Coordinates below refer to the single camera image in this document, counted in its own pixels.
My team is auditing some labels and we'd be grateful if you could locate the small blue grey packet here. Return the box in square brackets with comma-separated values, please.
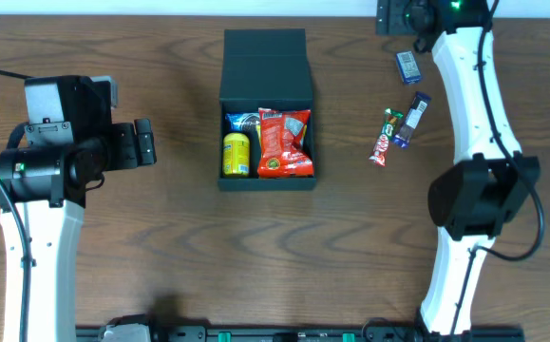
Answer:
[395, 51, 422, 85]

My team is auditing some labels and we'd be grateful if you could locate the dark blue chocolate bar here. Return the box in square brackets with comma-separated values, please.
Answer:
[393, 91, 431, 148]

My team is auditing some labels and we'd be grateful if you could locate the yellow round candy pack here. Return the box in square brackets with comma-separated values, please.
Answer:
[222, 133, 250, 178]

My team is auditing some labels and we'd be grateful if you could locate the blue Oreo cookie pack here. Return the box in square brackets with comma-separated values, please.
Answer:
[225, 112, 260, 133]

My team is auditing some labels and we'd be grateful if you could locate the red KitKat bar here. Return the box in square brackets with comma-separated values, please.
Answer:
[369, 133, 389, 166]

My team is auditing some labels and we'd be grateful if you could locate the dark green box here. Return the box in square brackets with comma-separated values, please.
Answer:
[217, 28, 318, 193]

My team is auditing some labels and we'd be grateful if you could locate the red snack bag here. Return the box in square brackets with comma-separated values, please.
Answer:
[257, 108, 314, 179]

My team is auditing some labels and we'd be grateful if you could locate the yellow snack bag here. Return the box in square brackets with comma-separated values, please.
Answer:
[256, 124, 308, 148]

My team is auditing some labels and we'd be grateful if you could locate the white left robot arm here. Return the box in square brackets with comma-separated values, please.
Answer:
[0, 75, 157, 341]

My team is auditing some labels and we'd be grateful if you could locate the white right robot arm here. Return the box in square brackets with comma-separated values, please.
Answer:
[362, 0, 545, 341]

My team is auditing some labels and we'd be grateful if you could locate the green candy wrapper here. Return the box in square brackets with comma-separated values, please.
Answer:
[382, 108, 404, 139]

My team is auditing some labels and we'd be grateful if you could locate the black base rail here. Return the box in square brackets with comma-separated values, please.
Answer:
[76, 314, 525, 342]

